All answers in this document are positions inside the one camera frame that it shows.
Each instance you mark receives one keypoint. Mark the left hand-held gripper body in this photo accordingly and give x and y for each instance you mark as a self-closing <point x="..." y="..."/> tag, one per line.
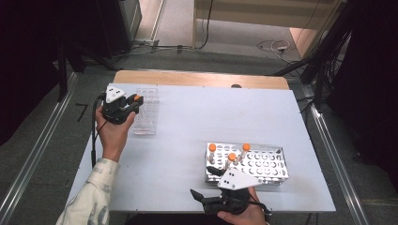
<point x="114" y="112"/>

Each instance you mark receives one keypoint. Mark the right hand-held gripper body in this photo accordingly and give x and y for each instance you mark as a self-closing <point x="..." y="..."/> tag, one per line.
<point x="234" y="181"/>

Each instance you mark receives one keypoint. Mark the clear plastic tube rack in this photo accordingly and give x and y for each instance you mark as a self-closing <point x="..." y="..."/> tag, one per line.
<point x="150" y="118"/>

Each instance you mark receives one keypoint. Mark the metal test tube rack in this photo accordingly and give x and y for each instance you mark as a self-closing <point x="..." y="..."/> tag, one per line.
<point x="269" y="165"/>

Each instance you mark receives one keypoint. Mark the person's left hand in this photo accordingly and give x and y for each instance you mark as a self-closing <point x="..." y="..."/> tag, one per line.
<point x="112" y="137"/>

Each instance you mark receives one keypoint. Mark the person's right hand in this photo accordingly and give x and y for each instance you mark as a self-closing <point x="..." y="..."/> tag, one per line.
<point x="250" y="217"/>

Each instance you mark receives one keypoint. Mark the black cabinet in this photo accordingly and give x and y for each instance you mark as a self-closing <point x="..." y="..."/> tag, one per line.
<point x="109" y="25"/>

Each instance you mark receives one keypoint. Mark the dark curtain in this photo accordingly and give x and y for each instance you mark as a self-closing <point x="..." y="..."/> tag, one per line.
<point x="25" y="62"/>
<point x="375" y="78"/>

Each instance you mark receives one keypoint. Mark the beige wooden furniture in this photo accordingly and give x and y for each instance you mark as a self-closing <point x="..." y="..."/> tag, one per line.
<point x="266" y="12"/>

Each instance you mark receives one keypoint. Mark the black stand post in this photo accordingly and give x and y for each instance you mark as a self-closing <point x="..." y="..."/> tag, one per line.
<point x="62" y="75"/>

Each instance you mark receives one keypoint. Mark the aluminium floor rail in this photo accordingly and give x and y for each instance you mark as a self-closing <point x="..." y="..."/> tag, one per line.
<point x="331" y="156"/>
<point x="40" y="137"/>

